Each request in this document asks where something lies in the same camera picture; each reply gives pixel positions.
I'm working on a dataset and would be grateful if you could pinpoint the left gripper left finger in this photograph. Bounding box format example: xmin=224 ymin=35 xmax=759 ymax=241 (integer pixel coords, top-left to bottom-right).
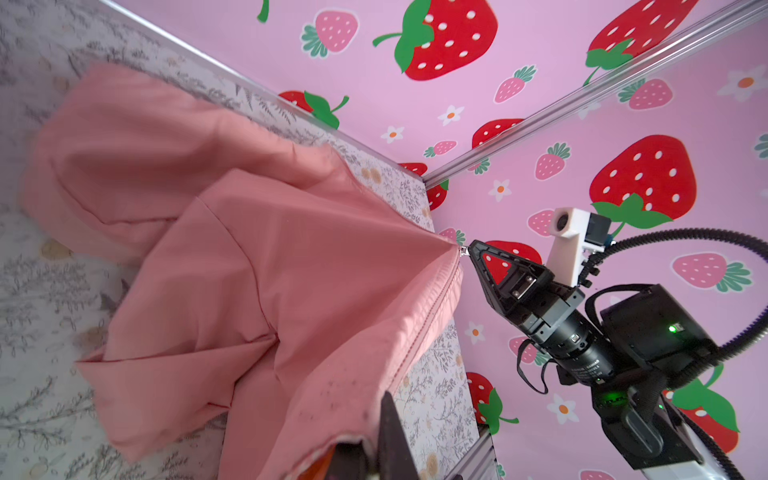
xmin=322 ymin=443 xmax=369 ymax=480

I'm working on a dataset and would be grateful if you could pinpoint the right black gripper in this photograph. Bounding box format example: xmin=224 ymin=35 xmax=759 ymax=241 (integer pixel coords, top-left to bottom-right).
xmin=467 ymin=240 xmax=618 ymax=386

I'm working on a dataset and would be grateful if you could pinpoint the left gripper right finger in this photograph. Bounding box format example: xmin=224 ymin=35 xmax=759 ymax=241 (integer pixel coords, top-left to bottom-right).
xmin=377 ymin=391 xmax=420 ymax=480

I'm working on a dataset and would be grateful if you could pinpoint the pink hooded jacket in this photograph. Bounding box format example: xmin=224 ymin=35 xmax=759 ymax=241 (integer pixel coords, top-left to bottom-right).
xmin=20 ymin=64 xmax=462 ymax=479

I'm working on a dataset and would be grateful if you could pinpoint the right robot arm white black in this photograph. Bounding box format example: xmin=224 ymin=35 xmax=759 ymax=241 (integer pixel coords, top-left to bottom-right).
xmin=465 ymin=241 xmax=742 ymax=479

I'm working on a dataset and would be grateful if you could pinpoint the floral table mat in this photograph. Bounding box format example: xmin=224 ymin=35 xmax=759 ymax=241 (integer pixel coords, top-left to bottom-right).
xmin=0 ymin=0 xmax=481 ymax=480

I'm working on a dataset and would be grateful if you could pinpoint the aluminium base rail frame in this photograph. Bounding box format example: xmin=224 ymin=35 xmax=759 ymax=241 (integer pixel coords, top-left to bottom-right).
xmin=445 ymin=425 xmax=500 ymax=480

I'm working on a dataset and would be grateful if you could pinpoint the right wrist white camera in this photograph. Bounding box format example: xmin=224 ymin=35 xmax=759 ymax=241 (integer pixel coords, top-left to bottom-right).
xmin=545 ymin=208 xmax=611 ymax=287

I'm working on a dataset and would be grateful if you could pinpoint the right corner aluminium post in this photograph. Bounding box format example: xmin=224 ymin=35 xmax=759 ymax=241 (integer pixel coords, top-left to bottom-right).
xmin=423 ymin=1 xmax=767 ymax=188

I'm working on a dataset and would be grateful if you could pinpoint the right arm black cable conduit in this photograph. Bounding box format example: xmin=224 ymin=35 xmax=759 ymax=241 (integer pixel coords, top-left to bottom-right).
xmin=515 ymin=227 xmax=768 ymax=480

